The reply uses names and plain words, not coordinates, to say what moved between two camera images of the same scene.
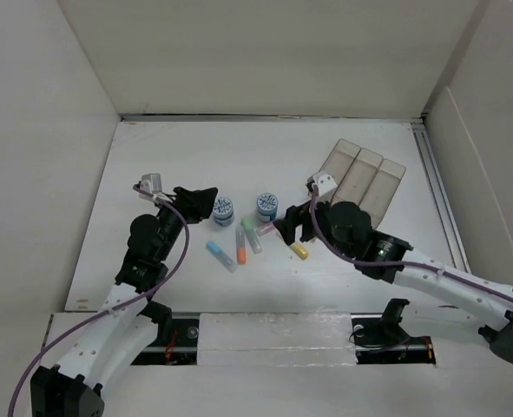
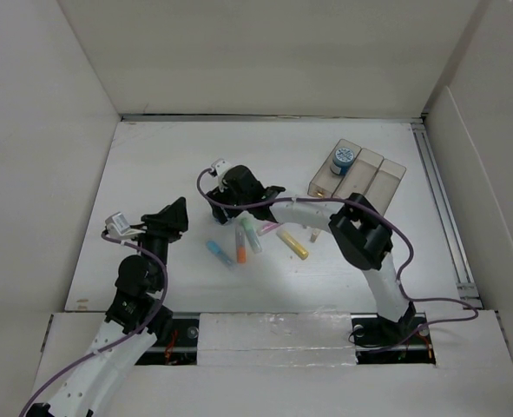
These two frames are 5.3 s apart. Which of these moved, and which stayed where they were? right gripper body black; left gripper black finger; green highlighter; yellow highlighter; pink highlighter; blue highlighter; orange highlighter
Moved: right gripper body black; left gripper black finger
Stayed: yellow highlighter; pink highlighter; green highlighter; blue highlighter; orange highlighter
